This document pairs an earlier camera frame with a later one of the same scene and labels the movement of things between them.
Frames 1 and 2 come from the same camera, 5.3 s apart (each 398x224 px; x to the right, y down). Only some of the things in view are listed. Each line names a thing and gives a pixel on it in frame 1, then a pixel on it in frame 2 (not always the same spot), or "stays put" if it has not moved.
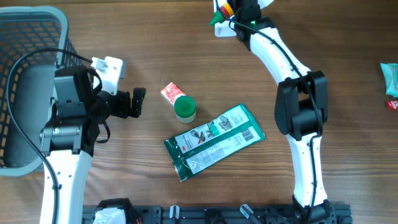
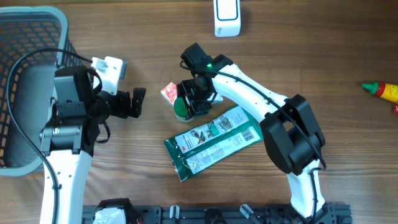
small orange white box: [171, 92] stays put
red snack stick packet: [392, 104] to [395, 109]
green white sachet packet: [207, 143] stays put
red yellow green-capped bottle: [224, 13] to [384, 90]
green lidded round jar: [185, 109] stays put
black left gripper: [124, 111] stays put
